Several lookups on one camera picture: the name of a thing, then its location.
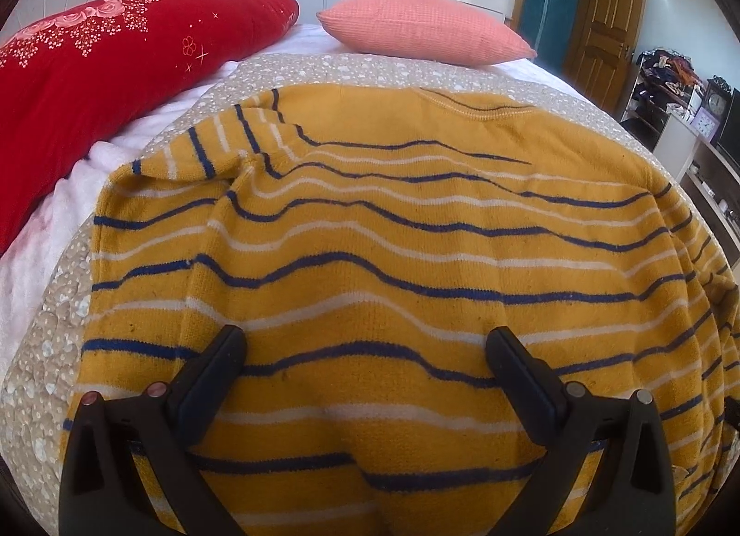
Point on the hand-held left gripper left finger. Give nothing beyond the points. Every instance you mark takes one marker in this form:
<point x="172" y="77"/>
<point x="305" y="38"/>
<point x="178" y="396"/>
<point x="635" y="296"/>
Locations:
<point x="209" y="388"/>

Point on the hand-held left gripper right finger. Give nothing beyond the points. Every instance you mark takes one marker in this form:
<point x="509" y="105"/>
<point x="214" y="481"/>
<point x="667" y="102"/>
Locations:
<point x="525" y="388"/>

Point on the yellow striped knit sweater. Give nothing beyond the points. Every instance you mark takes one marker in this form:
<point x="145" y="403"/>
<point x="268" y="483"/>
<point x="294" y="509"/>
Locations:
<point x="404" y="258"/>

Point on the rack with clothes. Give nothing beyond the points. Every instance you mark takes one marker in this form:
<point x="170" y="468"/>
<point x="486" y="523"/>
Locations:
<point x="665" y="73"/>

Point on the beige dotted quilted blanket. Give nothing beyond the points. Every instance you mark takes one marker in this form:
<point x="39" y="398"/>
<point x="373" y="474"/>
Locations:
<point x="34" y="374"/>

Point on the dark television stand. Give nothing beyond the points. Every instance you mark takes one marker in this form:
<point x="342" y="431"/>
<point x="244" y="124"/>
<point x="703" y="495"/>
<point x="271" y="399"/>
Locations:
<point x="717" y="189"/>

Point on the white cabinet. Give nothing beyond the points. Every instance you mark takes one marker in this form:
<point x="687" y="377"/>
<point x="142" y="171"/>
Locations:
<point x="673" y="143"/>

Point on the red floral pillow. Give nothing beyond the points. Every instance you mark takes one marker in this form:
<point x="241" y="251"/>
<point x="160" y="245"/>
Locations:
<point x="86" y="96"/>

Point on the small purple clock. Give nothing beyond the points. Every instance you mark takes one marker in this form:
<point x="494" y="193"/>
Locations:
<point x="705" y="121"/>

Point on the black television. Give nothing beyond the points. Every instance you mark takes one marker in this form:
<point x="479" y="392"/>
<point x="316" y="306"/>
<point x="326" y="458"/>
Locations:
<point x="729" y="125"/>

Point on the black ornate clock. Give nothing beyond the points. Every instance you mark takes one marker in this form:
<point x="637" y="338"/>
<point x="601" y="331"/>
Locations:
<point x="717" y="102"/>

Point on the wooden panel door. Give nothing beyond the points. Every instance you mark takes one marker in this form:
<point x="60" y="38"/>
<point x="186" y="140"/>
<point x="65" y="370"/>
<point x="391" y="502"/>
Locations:
<point x="607" y="27"/>

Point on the pink waffle pillow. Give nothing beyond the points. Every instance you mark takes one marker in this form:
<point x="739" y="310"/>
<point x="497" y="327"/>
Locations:
<point x="422" y="27"/>

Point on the teal glass door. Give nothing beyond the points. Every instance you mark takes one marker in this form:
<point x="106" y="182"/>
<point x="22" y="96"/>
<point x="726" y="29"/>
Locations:
<point x="555" y="4"/>

